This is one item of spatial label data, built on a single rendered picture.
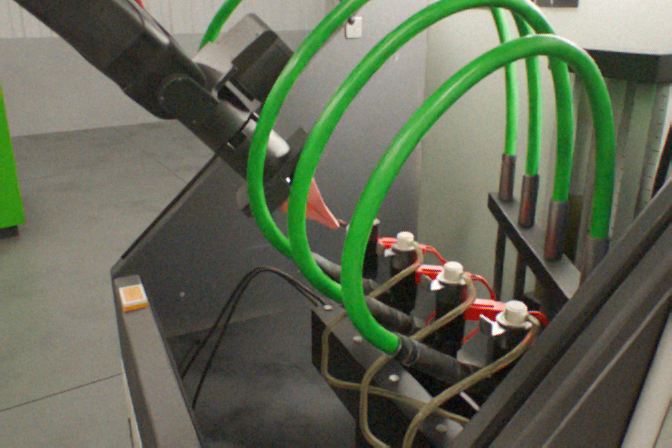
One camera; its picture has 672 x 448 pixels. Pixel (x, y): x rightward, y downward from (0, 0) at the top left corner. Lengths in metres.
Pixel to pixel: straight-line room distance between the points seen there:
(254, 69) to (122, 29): 0.13
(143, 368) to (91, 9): 0.40
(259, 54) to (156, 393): 0.36
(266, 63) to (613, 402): 0.39
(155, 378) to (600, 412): 0.46
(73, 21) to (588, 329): 0.40
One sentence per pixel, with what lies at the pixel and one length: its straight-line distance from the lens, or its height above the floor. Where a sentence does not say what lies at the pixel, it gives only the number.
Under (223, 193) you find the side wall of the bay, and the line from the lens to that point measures 0.92.
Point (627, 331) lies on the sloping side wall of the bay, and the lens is 0.39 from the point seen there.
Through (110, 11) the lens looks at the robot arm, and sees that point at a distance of 0.48.
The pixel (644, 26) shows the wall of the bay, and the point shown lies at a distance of 0.73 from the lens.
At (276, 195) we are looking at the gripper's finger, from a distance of 0.58.
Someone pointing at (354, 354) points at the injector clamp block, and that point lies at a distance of 0.65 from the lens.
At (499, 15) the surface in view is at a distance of 0.72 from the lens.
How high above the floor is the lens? 1.34
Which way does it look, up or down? 18 degrees down
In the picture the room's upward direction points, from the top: straight up
